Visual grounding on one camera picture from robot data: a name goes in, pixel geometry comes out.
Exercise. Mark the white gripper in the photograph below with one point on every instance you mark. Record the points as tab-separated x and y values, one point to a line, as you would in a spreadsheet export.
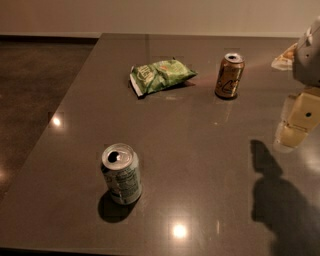
308	61

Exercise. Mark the silver green 7up can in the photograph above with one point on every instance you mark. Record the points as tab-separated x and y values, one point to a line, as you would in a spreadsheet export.
120	167

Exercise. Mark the orange soda can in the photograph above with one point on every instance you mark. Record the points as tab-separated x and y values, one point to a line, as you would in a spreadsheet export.
229	76

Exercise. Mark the green chip bag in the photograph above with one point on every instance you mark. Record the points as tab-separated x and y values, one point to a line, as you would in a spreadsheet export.
158	76

